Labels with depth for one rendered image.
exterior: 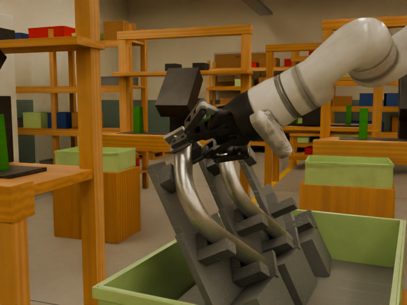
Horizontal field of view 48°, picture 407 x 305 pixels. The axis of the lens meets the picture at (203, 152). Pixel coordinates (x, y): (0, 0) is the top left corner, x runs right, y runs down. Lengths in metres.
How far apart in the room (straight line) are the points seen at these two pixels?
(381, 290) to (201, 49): 11.36
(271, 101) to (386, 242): 0.61
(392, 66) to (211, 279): 0.41
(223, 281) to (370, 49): 0.42
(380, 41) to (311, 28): 11.00
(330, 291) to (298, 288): 0.11
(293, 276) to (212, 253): 0.24
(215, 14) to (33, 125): 6.61
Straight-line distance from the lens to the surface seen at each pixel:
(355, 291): 1.03
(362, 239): 1.18
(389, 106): 8.37
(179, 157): 0.73
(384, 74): 0.67
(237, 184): 0.85
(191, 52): 12.28
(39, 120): 6.90
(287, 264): 0.91
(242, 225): 0.88
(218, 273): 0.78
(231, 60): 11.90
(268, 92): 0.67
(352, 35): 0.64
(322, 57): 0.66
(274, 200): 1.04
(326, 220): 1.18
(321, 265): 1.07
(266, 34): 11.78
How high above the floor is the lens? 1.23
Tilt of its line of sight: 6 degrees down
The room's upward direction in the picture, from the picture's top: straight up
